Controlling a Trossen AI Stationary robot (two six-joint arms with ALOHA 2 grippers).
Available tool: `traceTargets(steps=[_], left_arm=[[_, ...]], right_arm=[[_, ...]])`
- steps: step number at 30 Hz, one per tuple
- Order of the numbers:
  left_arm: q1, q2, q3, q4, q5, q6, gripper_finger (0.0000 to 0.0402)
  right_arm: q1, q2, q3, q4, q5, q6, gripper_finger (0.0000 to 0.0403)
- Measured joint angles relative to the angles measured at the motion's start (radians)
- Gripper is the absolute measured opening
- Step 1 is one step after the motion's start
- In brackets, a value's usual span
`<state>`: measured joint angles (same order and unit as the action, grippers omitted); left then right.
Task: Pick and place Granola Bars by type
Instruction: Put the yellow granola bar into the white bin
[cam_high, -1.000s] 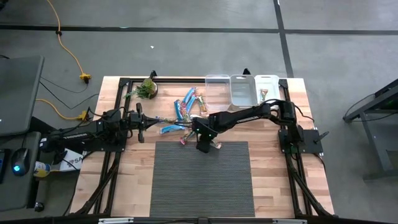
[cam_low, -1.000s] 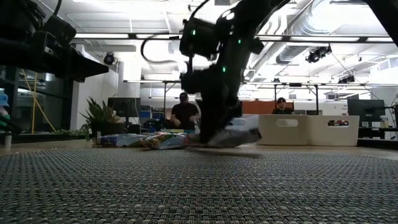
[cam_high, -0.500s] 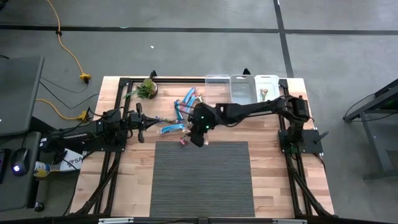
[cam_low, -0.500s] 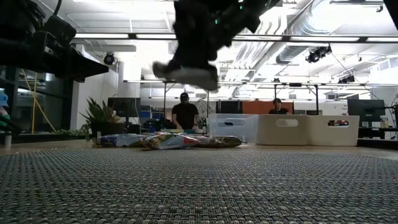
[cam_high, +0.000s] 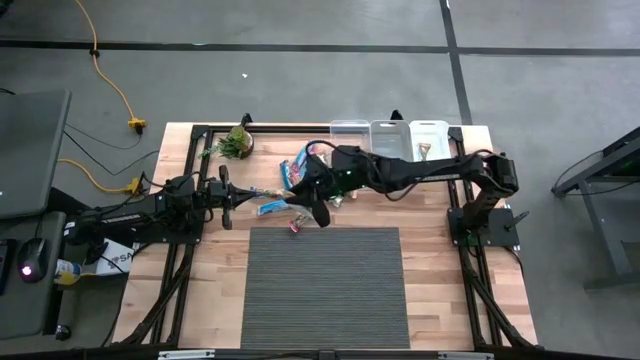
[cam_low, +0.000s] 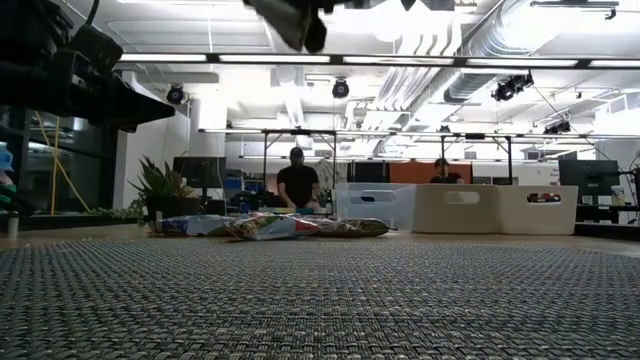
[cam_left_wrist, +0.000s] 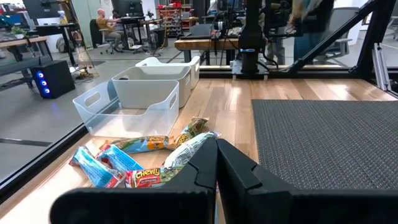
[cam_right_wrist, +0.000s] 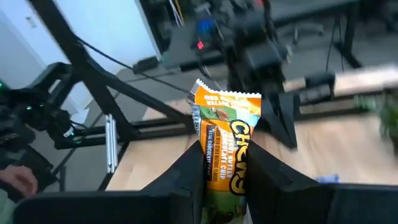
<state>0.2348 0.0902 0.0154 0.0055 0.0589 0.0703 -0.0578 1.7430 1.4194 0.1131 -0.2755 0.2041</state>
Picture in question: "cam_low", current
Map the person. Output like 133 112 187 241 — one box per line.
275 146 322 210
428 157 465 185
0 144 17 214

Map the long ceiling light bar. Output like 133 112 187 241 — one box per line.
114 51 640 70

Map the white plastic bin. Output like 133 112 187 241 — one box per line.
496 184 580 237

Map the orange partition wall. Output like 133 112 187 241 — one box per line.
388 160 474 185

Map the succulent in black pot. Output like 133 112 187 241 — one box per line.
87 155 202 224

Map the beige plastic bin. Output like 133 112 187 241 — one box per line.
412 183 501 235

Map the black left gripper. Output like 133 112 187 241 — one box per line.
49 49 176 134

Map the yellow extension cable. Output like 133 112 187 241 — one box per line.
33 110 92 215

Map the dark grey woven placemat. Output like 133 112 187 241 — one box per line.
0 238 640 360

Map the black workstation frame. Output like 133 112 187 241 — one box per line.
198 128 341 201
439 132 514 186

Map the red green Chewy bar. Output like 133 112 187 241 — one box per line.
225 211 322 242

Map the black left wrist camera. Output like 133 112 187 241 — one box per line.
66 23 125 77

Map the clear plastic bin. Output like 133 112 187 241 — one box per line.
333 181 418 233

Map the black computer monitor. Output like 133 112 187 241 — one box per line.
558 159 621 197
172 156 228 190

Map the blue white granola bar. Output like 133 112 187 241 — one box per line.
156 214 237 238

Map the silver ventilation duct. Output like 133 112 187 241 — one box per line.
442 0 551 105

